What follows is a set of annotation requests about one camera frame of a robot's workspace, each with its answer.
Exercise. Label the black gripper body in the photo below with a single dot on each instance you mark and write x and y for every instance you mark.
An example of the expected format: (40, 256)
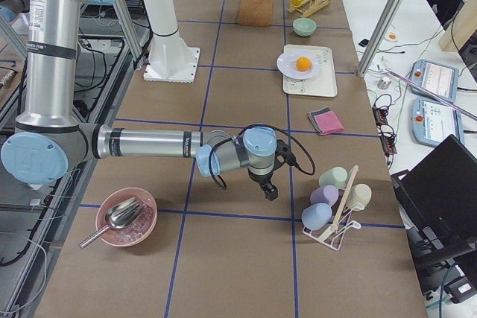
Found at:
(262, 181)

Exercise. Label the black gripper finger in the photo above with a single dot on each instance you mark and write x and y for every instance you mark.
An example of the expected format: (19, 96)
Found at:
(270, 193)

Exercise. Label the white round plate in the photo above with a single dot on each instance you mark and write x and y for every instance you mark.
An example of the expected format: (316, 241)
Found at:
(286, 65)

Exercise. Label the orange fruit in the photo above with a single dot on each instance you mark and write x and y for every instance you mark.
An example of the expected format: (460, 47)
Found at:
(303, 64)

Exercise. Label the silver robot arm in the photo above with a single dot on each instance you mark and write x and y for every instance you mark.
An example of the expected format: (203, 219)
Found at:
(49, 141)

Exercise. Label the cream bear print tray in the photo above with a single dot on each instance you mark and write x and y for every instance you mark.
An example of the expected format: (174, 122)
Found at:
(318, 81)

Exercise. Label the grey cleaning cloth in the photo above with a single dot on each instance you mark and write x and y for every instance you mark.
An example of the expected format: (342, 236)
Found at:
(312, 114)

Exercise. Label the blue tumbler cup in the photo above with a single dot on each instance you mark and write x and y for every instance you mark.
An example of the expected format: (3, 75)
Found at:
(316, 216)

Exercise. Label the pink cleaning cloth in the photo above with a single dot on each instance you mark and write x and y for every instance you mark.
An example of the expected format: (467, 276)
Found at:
(328, 123)

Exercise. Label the light green tumbler cup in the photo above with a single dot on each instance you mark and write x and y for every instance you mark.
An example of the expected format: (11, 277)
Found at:
(336, 176)

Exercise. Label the purple tumbler cup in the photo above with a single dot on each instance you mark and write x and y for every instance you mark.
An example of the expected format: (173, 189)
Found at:
(327, 194)

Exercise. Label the beige tumbler cup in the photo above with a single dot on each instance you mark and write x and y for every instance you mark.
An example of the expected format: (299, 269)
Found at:
(359, 197)

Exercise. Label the small metal weight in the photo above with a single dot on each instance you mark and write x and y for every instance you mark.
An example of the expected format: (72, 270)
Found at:
(384, 82)

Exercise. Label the green ceramic bowl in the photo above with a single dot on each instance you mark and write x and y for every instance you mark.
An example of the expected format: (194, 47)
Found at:
(304, 27)

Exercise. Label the metal scoop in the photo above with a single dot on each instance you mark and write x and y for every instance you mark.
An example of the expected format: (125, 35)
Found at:
(119, 216)

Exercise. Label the brown wooden cutting board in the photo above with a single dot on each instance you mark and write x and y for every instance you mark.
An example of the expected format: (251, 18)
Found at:
(255, 13)

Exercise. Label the near blue teach pendant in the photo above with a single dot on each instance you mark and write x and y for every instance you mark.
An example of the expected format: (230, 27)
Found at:
(432, 122)

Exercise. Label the blue teach pendant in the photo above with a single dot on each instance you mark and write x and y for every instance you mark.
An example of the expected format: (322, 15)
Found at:
(432, 122)
(439, 79)

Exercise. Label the pink bowl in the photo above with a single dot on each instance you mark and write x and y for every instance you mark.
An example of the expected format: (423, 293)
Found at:
(140, 223)

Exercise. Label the fried egg toy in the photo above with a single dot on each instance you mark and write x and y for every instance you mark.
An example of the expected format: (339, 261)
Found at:
(391, 37)

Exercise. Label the black laptop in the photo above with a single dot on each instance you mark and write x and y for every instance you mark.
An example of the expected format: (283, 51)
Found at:
(439, 196)

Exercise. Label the far blue teach pendant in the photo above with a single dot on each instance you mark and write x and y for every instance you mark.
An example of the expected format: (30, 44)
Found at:
(439, 79)

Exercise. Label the aluminium frame post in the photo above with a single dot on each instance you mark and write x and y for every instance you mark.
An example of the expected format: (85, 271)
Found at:
(385, 20)

